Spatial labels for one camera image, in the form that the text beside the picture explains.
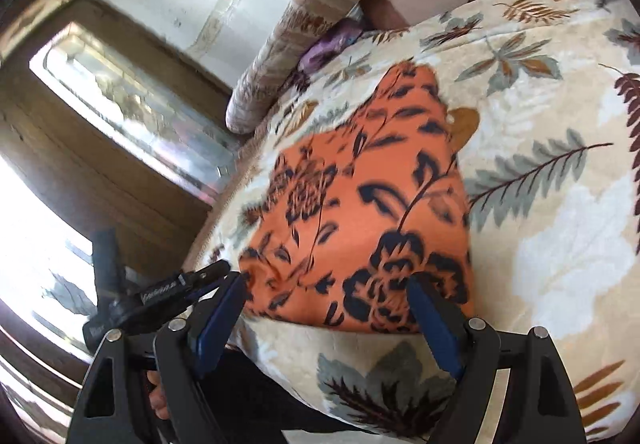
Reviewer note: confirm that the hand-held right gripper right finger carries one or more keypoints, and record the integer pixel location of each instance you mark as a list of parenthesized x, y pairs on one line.
[(435, 329)]

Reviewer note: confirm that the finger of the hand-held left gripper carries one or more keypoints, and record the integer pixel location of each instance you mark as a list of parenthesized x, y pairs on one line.
[(207, 276)]

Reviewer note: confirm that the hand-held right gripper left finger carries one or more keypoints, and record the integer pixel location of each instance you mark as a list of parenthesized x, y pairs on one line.
[(220, 324)]

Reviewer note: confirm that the orange floral garment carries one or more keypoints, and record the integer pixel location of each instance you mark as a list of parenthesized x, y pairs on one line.
[(350, 164)]

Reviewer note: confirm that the person's left hand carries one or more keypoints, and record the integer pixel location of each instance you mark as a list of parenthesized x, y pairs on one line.
[(157, 399)]

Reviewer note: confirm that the floral leaf print blanket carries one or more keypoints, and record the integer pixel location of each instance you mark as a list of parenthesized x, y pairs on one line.
[(550, 249)]

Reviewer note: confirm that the striped bolster pillow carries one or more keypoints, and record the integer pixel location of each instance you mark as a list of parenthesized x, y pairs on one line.
[(280, 49)]

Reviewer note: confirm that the purple cloth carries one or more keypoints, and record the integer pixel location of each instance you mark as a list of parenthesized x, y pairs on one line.
[(325, 49)]

